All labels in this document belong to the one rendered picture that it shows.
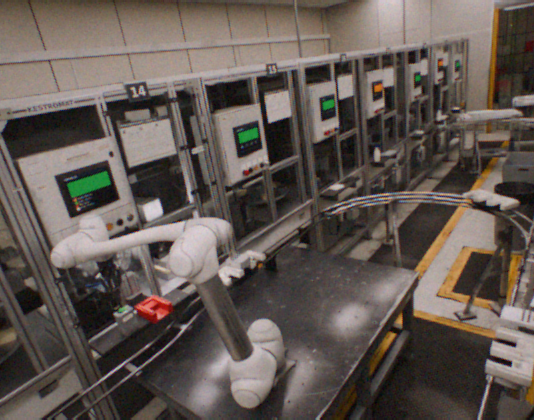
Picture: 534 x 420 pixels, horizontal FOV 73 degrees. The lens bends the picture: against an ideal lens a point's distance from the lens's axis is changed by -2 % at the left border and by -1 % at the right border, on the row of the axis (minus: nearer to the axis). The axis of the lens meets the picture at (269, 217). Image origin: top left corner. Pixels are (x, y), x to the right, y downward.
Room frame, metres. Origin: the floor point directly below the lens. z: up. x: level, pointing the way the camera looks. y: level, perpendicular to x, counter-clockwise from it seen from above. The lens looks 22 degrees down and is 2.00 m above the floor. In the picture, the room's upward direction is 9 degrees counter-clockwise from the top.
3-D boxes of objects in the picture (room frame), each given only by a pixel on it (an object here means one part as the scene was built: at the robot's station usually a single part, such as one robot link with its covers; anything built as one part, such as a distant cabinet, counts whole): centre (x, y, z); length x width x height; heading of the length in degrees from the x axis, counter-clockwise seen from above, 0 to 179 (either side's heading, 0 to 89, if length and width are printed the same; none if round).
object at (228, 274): (2.10, 0.24, 0.84); 0.36 x 0.14 x 0.10; 138
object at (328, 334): (1.78, 0.00, 0.66); 1.50 x 1.06 x 0.04; 138
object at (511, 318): (1.19, -0.95, 0.92); 0.13 x 0.10 x 0.09; 48
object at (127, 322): (1.55, 0.79, 0.97); 0.08 x 0.08 x 0.12; 48
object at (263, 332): (1.36, 0.12, 0.85); 0.18 x 0.16 x 0.22; 163
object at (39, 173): (1.73, 0.91, 1.60); 0.42 x 0.29 x 0.46; 138
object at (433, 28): (9.29, -3.70, 1.65); 3.78 x 0.08 x 3.30; 48
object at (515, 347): (1.10, -0.87, 0.84); 0.37 x 0.14 x 0.10; 138
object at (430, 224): (5.14, -2.91, 0.01); 5.85 x 0.59 x 0.01; 138
